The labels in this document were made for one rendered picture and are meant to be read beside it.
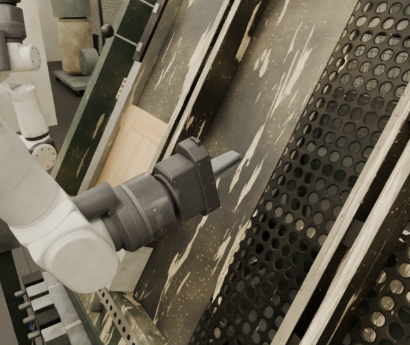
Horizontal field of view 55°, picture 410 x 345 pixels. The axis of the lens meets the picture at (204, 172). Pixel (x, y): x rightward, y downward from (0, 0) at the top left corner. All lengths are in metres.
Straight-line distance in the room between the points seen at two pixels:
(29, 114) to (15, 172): 0.77
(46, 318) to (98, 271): 0.71
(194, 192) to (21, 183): 0.23
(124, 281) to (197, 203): 0.48
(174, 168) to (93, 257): 0.15
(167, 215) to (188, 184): 0.05
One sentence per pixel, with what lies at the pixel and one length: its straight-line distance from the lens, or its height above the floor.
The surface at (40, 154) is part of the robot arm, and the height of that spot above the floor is 1.15.
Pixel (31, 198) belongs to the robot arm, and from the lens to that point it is 0.42.
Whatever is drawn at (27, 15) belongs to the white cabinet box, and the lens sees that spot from 4.89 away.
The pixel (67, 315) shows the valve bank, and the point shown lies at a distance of 1.22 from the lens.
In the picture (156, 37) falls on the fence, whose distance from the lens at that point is 1.23.
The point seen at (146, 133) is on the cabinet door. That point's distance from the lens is 1.09.
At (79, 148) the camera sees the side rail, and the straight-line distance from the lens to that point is 1.47.
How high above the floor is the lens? 1.57
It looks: 26 degrees down
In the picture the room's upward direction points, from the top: straight up
